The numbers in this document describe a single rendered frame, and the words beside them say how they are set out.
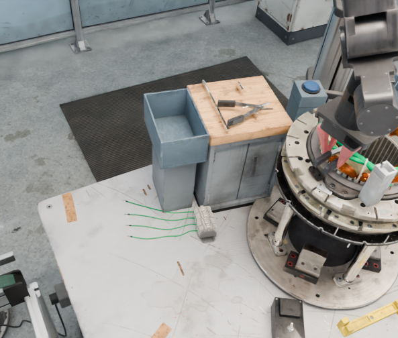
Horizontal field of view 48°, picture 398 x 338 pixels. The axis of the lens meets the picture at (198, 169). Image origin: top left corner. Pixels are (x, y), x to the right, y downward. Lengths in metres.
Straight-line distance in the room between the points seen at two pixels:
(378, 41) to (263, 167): 0.55
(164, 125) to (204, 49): 2.13
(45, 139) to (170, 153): 1.63
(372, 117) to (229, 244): 0.60
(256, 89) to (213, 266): 0.44
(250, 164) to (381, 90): 0.52
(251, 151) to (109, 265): 0.43
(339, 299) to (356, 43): 0.63
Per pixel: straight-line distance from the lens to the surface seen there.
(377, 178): 0.83
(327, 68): 1.37
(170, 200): 1.13
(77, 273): 1.09
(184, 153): 0.98
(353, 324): 1.10
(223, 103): 1.01
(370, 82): 0.64
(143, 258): 1.10
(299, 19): 3.30
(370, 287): 1.14
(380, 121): 0.64
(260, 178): 1.14
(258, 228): 1.14
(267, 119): 1.03
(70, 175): 2.33
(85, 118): 2.60
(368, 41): 0.65
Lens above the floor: 1.72
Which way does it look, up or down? 48 degrees down
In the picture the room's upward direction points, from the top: 6 degrees clockwise
